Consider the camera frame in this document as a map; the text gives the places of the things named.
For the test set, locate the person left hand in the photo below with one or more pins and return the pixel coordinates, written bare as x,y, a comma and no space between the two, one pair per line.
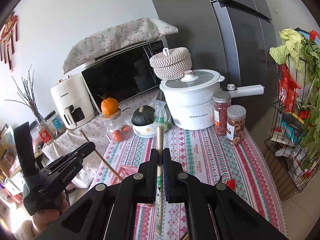
40,220

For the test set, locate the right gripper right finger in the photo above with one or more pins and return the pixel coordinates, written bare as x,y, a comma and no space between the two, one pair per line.
213,211

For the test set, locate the pink lattice utensil holder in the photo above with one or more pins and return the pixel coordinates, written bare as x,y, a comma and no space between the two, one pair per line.
125,171

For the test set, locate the floral side table cloth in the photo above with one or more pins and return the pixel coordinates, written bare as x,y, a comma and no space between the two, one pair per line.
96,132

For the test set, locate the napa cabbage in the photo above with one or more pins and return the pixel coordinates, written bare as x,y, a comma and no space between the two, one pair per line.
292,45

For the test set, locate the green leafy herbs bunch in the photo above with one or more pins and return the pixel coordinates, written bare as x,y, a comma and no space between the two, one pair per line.
310,141

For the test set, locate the light bamboo chopstick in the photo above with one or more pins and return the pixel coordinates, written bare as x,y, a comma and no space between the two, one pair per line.
102,159

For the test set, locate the jar of red dried fruit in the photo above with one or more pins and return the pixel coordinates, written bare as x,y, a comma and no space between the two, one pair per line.
222,100

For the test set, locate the white ceramic bowl stack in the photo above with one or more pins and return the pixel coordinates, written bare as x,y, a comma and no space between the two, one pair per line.
147,130

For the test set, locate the orange mandarin fruit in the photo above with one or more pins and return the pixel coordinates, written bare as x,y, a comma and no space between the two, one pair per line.
109,106

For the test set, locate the red label glass jar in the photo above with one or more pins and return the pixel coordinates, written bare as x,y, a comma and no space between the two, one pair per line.
44,133

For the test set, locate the disposable chopsticks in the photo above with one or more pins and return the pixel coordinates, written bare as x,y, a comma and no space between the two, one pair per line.
159,140

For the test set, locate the glass jar with tomatoes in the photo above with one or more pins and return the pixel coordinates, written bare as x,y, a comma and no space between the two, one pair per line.
118,126

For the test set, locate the patterned striped tablecloth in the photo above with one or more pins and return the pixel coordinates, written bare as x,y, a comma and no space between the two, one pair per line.
211,158

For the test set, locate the red chinese knot decoration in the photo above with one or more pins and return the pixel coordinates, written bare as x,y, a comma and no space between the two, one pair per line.
9,35

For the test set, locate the vase of dry twigs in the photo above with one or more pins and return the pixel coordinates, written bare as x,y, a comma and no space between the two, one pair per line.
27,94

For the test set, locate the black wire basket rack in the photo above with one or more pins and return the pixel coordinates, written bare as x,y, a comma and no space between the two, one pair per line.
284,153

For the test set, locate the blue label storage jar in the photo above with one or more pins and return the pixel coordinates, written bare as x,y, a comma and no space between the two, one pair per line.
55,124

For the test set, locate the floral microwave cover cloth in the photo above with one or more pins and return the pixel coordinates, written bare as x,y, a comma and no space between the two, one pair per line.
116,38

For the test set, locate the cream air fryer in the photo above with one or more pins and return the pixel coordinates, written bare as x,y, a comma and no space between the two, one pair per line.
73,101

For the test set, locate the red plastic bag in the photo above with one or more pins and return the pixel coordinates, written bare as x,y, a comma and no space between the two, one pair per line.
294,85

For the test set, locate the jar of dried rings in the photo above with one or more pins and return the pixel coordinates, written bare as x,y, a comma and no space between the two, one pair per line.
236,116

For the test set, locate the black microwave oven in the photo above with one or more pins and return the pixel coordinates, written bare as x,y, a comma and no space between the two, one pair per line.
123,75

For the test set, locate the dark green pumpkin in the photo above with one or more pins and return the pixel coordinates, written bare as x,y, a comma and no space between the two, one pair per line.
143,116

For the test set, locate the white electric cooking pot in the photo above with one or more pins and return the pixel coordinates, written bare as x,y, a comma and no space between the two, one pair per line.
190,98

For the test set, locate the grey refrigerator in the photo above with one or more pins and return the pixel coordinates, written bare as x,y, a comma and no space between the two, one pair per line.
232,37

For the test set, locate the woven rope lidded basket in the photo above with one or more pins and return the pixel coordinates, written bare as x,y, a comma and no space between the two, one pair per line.
171,64

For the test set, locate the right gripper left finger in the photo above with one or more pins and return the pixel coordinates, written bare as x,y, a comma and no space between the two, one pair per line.
108,212

